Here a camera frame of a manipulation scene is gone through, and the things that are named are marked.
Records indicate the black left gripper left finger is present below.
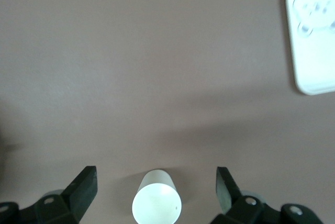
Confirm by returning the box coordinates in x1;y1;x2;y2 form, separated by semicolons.
0;165;99;224

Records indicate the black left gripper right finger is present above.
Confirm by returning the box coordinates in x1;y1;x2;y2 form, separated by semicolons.
211;166;323;224

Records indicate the white IKEA cup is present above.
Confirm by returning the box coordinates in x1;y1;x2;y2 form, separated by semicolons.
132;169;181;224

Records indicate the cream bear print tray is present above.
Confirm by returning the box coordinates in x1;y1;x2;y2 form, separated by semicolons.
285;0;335;96

